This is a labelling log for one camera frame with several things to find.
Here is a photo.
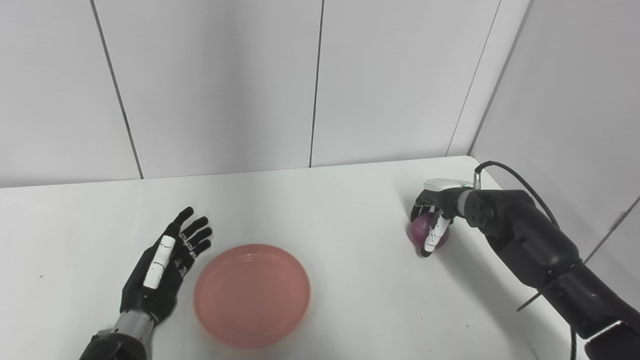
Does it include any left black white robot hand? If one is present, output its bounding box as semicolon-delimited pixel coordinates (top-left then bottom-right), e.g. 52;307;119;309
120;206;213;326

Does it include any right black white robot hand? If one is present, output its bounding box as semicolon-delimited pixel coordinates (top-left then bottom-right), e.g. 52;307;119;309
410;178;473;258

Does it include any purple red onion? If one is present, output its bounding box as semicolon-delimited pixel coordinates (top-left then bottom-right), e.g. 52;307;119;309
409;212;450;249

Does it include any pink round plate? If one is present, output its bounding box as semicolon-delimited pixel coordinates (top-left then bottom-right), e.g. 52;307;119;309
193;243;312;349

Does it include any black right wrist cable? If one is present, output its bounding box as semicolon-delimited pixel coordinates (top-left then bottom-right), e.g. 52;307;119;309
473;161;561;229

